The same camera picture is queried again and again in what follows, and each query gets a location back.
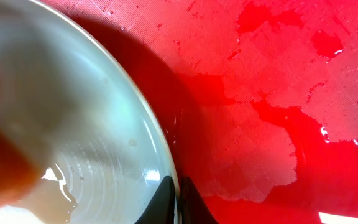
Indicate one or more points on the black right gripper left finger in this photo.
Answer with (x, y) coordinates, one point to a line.
(160, 209)

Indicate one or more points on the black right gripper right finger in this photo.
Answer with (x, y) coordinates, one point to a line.
(193, 208)

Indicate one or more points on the white plate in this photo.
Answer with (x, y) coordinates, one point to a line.
(75, 112)

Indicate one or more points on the green orange sponge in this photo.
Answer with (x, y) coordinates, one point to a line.
(2, 168)

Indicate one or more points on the red plastic tray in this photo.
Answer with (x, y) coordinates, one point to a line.
(258, 99)

